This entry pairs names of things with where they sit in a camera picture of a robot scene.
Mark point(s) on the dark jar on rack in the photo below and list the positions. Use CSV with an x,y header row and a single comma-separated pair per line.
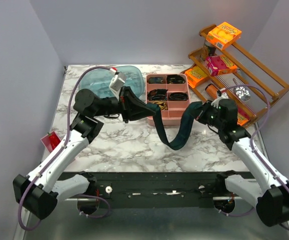
x,y
208,50

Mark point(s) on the wooden tiered rack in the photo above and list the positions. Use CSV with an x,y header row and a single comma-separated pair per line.
x,y
264,86

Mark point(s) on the silver metal scoop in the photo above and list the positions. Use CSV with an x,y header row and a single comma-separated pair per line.
x,y
240,91

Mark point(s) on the orange pink box lower shelf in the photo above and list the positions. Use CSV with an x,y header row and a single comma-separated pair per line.
x,y
243,119

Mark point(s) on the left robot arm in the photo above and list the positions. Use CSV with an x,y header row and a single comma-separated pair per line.
x,y
40,190

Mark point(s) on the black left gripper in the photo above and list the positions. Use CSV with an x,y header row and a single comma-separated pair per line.
x,y
131,106

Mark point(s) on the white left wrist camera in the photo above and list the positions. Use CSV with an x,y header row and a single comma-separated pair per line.
x,y
117,82

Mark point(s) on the pink compartment organizer box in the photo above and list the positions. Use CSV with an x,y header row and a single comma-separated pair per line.
x,y
172,116

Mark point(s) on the pink snack box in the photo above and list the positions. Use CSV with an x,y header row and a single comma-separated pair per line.
x,y
220,65

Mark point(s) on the black blue rolled tie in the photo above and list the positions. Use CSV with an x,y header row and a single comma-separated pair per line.
x,y
178,96

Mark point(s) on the blue floral rolled tie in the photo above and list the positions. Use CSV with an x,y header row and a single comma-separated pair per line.
x,y
156,80

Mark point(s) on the yellow gold rolled tie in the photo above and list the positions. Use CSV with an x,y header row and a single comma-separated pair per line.
x,y
162,105

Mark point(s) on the top orange snack box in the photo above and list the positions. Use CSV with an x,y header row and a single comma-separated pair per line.
x,y
223,35

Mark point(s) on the black mounting base rail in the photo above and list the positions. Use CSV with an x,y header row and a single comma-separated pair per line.
x,y
152,190

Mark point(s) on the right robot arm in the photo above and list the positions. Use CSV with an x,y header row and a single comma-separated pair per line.
x,y
269,196

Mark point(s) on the dark multicolour rolled tie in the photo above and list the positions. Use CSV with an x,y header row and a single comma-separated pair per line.
x,y
157,95

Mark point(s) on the dark green tie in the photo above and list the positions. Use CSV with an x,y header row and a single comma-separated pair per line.
x,y
185,127

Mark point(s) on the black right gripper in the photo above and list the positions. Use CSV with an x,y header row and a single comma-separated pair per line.
x,y
205,107

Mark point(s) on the orange box middle shelf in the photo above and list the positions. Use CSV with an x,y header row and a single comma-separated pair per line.
x,y
195,76

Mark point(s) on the orange cylinder bottle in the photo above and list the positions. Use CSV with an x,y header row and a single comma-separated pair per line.
x,y
212,91

